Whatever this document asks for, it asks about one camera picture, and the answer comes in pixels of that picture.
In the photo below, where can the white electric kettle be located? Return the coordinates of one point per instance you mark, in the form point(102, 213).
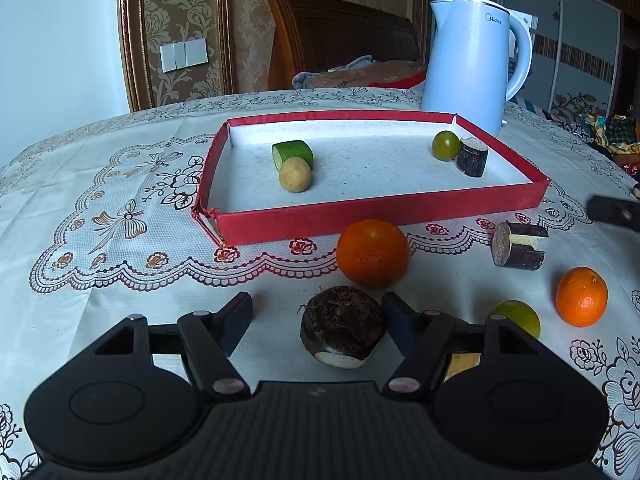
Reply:
point(467, 60)

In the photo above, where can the green cucumber piece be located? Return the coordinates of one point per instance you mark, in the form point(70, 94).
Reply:
point(297, 151)

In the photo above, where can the crumpled pink grey blanket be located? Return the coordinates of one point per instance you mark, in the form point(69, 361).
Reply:
point(360, 75)

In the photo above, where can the dark brown taro piece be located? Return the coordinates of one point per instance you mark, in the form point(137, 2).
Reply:
point(342, 322)

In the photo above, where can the large orange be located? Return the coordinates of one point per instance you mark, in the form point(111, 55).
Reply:
point(372, 252)

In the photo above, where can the small orange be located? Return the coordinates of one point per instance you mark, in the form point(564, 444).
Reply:
point(581, 297)

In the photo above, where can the colourful zigzag blanket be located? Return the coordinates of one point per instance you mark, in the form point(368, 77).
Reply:
point(610, 132)

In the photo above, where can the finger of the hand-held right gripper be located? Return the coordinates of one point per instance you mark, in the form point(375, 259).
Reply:
point(617, 215)

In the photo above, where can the short sugarcane piece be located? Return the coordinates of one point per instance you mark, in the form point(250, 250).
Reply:
point(472, 159)

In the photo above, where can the notched sugarcane piece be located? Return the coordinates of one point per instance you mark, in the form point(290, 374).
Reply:
point(520, 255)

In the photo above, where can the floral sliding door wardrobe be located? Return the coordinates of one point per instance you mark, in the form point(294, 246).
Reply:
point(575, 25)

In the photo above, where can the small yellow potato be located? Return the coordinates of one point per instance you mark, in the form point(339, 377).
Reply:
point(295, 175)

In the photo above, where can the white wall switch panel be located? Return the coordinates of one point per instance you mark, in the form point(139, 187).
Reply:
point(183, 55)

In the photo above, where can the olive green tomato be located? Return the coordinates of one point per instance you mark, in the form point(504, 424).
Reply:
point(445, 146)

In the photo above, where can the wooden bed headboard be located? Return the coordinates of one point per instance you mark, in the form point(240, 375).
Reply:
point(340, 35)

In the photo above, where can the green lime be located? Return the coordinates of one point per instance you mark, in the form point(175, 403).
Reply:
point(520, 315)

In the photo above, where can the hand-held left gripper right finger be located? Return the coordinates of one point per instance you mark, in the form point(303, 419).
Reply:
point(400, 322)

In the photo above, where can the red shallow cardboard box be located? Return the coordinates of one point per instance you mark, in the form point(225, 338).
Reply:
point(380, 175)

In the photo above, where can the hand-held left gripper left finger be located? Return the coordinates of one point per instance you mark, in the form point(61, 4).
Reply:
point(237, 316)

